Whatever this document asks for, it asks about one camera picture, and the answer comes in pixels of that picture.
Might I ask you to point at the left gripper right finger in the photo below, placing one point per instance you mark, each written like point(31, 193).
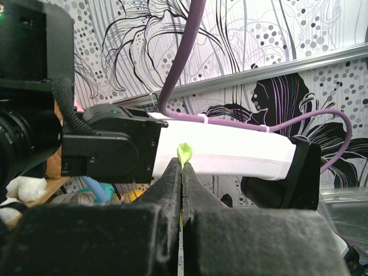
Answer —
point(219, 240)

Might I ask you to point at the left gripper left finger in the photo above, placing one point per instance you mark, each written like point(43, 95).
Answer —
point(140, 238)

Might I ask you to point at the blue floor mop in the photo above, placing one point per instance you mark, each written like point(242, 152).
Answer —
point(96, 189)

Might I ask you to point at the green trash bag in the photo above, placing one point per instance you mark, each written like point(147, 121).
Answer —
point(184, 153)

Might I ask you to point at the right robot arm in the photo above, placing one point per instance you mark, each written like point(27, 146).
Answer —
point(114, 144)

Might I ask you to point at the yellow plush toy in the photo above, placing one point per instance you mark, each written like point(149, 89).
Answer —
point(130, 196)

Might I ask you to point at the teal folded cloth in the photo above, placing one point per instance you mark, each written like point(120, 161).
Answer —
point(109, 191)

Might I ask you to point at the wooden shelf rack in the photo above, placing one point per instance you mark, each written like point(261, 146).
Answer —
point(53, 185)

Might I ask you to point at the brown teddy bear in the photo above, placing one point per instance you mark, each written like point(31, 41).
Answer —
point(54, 163)

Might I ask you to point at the white husky plush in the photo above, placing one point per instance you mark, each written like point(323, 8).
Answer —
point(21, 190)

